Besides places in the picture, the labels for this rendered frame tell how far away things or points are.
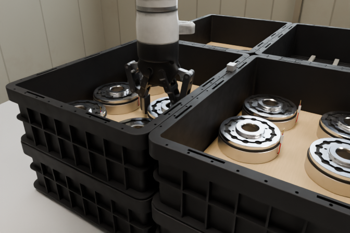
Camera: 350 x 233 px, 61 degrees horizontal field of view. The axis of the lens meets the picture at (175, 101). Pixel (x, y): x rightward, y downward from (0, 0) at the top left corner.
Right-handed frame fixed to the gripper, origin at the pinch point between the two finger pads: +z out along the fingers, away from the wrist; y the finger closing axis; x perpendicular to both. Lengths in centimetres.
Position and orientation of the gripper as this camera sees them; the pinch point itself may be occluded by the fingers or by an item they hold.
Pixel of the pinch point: (159, 108)
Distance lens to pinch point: 59.5
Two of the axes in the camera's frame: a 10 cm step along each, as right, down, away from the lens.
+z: 0.0, 9.0, 4.4
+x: 4.2, -4.0, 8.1
